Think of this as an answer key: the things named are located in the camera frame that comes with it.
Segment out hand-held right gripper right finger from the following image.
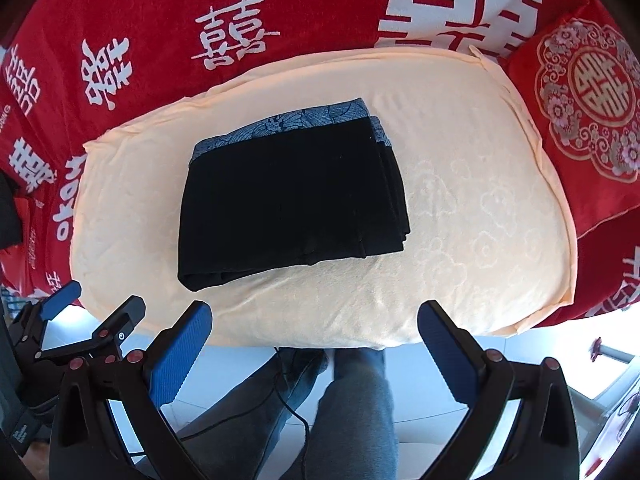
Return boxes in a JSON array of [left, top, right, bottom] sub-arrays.
[[416, 299, 593, 480]]

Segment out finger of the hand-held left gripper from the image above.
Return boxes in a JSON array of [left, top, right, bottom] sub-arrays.
[[10, 280, 83, 361], [34, 296, 147, 363]]

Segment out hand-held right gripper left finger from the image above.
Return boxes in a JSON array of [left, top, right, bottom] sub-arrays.
[[48, 300, 215, 480]]

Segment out black pants with patterned waistband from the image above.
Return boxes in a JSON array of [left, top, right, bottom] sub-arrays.
[[177, 96, 412, 292]]

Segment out person's left forearm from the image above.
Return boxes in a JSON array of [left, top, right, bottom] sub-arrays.
[[22, 442, 51, 480]]

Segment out red bag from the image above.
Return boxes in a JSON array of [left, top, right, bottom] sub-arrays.
[[0, 195, 51, 301]]

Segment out person's left leg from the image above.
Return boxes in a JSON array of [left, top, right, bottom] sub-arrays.
[[172, 347, 331, 480]]

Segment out person's leg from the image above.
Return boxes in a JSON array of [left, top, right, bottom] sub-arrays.
[[307, 347, 401, 480], [172, 347, 331, 480]]

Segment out peach blanket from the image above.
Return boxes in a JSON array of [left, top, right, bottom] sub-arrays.
[[67, 46, 576, 351]]

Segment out person's right leg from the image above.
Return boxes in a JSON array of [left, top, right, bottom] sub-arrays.
[[307, 347, 401, 480]]

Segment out person's legs in grey trousers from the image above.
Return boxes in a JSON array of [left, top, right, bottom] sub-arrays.
[[129, 346, 312, 480]]

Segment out red floral cushion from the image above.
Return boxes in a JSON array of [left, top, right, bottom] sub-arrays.
[[500, 0, 640, 238]]

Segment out red printed blanket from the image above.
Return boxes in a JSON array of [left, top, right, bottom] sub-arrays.
[[0, 0, 640, 321]]

